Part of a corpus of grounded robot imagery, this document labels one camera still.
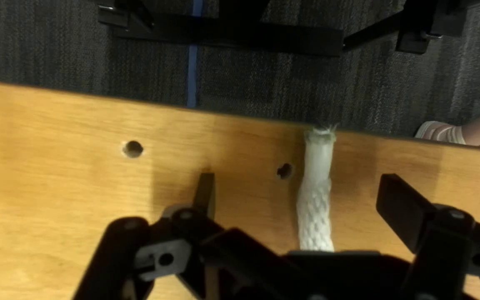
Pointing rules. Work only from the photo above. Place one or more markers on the black metal frame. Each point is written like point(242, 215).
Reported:
point(231, 35)

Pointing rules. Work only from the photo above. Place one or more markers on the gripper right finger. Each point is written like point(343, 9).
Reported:
point(444, 233)

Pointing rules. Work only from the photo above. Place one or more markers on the wooden board with holes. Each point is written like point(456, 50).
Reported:
point(56, 187)

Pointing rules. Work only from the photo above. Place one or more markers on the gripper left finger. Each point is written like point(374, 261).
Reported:
point(190, 233)

